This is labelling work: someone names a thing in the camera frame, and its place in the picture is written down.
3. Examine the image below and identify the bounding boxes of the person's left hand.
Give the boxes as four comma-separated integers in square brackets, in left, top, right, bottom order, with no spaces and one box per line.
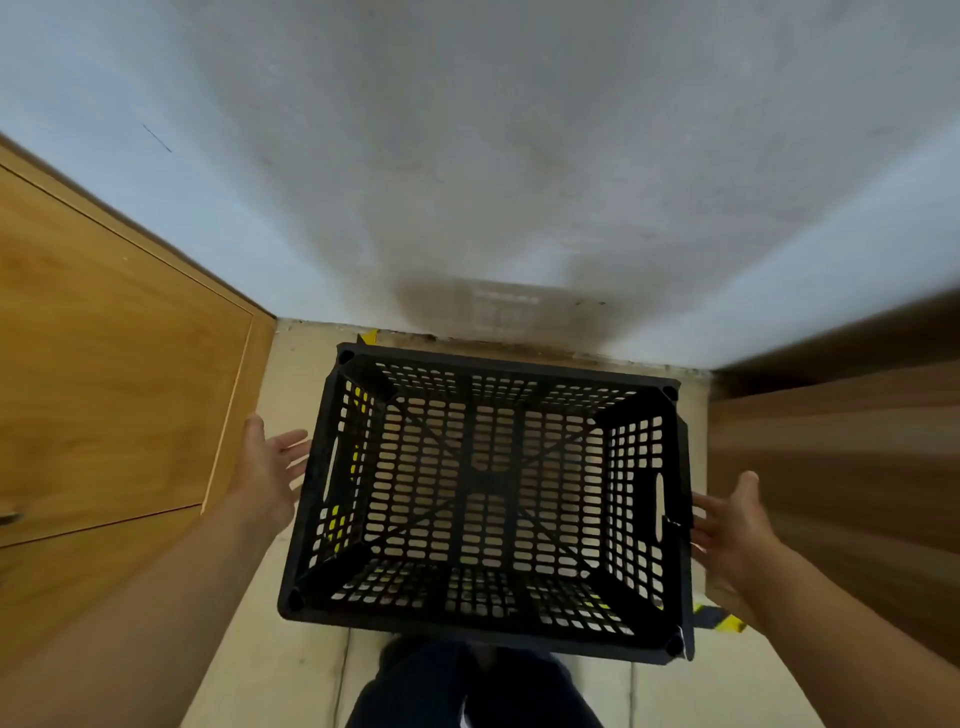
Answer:
[224,414,312,538]

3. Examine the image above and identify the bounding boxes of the person's right hand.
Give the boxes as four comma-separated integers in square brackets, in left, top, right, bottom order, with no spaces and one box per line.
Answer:
[689,472,789,613]

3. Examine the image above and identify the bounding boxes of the black plastic crate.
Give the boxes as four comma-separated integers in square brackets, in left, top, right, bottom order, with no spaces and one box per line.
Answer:
[277,342,695,667]

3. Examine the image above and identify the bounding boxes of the person's left forearm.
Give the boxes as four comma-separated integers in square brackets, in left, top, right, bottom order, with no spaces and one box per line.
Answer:
[0,494,275,728]

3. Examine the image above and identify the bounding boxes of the person's right forearm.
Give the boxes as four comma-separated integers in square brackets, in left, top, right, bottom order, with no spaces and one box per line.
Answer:
[742,543,960,728]

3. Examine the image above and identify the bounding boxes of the person's blue jeans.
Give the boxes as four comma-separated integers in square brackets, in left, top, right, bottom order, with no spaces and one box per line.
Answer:
[344,635,605,728]

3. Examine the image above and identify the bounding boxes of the yellow black striped floor tape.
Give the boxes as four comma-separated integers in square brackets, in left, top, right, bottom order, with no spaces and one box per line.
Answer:
[314,328,751,635]

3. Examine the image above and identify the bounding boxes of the brown striped wooden desk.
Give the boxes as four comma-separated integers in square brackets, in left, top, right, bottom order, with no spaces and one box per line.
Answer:
[707,288,960,669]

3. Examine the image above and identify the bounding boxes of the light oak wooden cabinet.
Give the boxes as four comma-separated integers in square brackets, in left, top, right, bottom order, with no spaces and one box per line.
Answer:
[0,133,279,680]

